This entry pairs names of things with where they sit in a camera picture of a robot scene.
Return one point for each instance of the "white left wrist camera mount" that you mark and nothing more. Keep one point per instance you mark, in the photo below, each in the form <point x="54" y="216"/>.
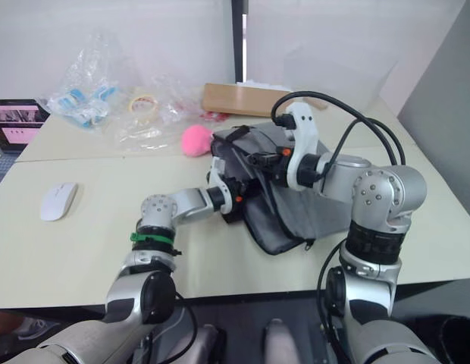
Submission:
<point x="226" y="193"/>

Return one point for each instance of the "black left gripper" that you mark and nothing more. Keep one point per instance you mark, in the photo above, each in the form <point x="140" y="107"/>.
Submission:
<point x="239" y="206"/>

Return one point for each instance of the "black rounded object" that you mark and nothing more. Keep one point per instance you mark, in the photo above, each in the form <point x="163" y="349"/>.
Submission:
<point x="456" y="341"/>

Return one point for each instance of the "grey sneaker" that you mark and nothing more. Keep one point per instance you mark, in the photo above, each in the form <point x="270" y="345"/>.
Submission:
<point x="32" y="328"/>

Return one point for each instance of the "clear crumpled plastic bag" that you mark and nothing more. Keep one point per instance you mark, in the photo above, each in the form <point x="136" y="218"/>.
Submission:
<point x="167" y="110"/>

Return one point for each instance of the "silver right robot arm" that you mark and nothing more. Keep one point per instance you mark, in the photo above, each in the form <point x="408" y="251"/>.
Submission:
<point x="386" y="189"/>

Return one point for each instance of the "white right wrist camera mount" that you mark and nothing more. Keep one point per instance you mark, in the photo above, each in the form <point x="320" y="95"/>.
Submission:
<point x="304" y="140"/>

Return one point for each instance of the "yellow tape roll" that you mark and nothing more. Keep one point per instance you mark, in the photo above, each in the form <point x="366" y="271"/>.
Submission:
<point x="144" y="108"/>

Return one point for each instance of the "white computer mouse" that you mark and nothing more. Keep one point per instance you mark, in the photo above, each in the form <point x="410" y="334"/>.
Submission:
<point x="58" y="201"/>

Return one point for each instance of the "plastic bag with blue packets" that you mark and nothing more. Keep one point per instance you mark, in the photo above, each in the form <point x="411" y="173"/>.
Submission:
<point x="85" y="102"/>

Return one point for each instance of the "black vertical post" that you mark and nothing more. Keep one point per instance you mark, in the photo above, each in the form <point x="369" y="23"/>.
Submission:
<point x="240" y="41"/>

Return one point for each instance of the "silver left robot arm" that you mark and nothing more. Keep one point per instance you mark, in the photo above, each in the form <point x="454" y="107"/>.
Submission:
<point x="189" y="206"/>

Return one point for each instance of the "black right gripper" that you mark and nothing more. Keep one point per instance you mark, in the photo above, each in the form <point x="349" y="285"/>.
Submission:
<point x="280" y="167"/>

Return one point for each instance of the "grey laptop bag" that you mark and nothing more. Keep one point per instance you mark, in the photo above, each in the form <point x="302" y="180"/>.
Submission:
<point x="295" y="216"/>

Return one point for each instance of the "pink plush ball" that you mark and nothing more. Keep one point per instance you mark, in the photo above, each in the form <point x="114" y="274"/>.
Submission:
<point x="197" y="140"/>

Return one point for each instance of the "brown cardboard box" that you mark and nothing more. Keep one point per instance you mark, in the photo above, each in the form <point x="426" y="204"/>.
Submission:
<point x="239" y="99"/>

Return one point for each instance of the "black screen with pink windows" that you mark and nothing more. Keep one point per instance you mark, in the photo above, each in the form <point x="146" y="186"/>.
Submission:
<point x="15" y="121"/>

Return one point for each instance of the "red printed wrapper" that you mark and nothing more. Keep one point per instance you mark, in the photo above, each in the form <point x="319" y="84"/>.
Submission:
<point x="214" y="115"/>

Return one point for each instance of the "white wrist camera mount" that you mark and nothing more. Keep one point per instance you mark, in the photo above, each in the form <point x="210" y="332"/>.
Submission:
<point x="304" y="140"/>
<point x="226" y="193"/>

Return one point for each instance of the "dark rounded grey shape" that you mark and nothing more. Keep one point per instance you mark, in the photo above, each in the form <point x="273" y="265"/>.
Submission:
<point x="278" y="341"/>
<point x="211" y="343"/>

